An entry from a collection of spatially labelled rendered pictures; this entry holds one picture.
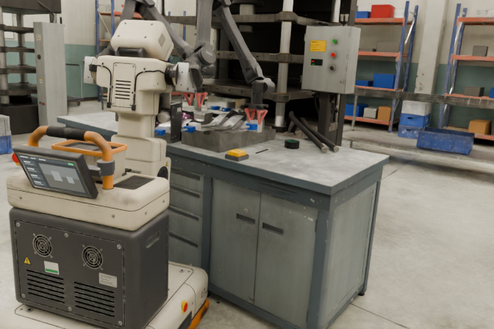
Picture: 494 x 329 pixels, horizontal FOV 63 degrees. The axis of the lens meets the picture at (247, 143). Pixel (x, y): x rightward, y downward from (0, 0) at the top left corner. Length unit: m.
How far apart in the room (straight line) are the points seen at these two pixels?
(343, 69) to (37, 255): 1.86
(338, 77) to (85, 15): 8.17
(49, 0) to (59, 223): 5.33
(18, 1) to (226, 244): 5.08
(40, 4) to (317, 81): 4.76
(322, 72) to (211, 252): 1.28
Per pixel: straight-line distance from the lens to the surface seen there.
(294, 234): 1.79
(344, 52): 2.52
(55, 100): 6.33
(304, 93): 2.94
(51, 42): 6.27
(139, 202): 1.35
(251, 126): 1.91
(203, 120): 2.43
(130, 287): 1.47
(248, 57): 1.94
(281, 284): 1.93
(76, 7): 10.02
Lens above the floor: 1.27
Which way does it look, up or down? 13 degrees down
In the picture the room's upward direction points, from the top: 3 degrees clockwise
